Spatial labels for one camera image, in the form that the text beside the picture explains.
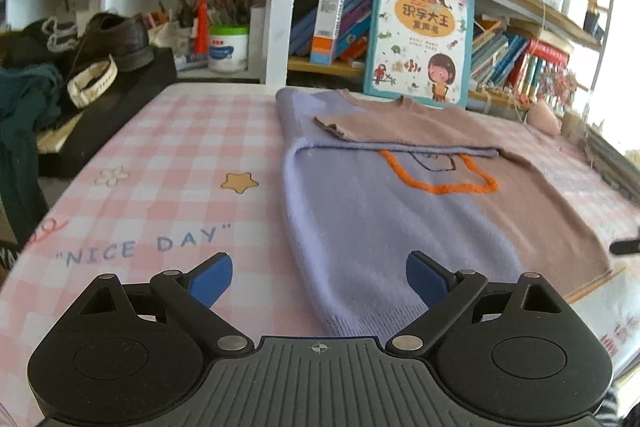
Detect white storage bin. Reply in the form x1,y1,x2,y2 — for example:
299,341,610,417
562,0,588,28

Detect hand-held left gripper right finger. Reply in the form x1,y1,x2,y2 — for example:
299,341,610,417
387,249,561,355

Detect colourful bead flower ornament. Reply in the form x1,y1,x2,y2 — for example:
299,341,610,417
537,67,581,108

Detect white wooden bookshelf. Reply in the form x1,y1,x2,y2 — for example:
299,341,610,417
0,0,618,128

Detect white watch strap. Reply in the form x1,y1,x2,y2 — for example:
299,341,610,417
66,55,119,108

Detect brown leather shoe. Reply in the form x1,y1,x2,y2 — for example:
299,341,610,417
62,12,156,80

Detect purple and pink knit sweater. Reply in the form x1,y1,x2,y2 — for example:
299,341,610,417
275,87,615,338

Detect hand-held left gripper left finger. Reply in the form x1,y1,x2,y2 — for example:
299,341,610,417
80,252,256,355

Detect pink checkered cartoon tablecloth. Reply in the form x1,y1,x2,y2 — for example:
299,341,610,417
0,82,640,427

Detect row of blue books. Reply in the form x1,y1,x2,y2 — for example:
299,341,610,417
289,0,373,62

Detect teal children's picture book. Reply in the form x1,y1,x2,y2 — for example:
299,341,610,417
362,0,476,109

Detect row of thin colourful books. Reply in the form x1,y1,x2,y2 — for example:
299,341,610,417
470,19,531,95

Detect dark green cloth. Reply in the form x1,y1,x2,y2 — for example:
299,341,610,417
0,64,63,248

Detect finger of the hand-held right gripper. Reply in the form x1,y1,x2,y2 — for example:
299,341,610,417
609,238,640,257

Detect white canister with green rim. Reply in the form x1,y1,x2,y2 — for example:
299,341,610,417
207,25,250,74

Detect white canvas pouch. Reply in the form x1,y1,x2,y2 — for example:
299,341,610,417
147,21,193,52

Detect pink plush toy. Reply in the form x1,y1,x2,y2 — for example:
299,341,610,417
529,101,563,136

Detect bunch of pens and pencils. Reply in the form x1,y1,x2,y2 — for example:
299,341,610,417
145,0,256,28

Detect black flat box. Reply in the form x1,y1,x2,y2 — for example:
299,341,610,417
37,47,178,178

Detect dark knitted bootie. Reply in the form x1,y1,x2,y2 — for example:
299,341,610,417
0,18,81,70

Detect white and orange toothbrush box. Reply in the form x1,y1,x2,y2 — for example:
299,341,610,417
310,0,346,66

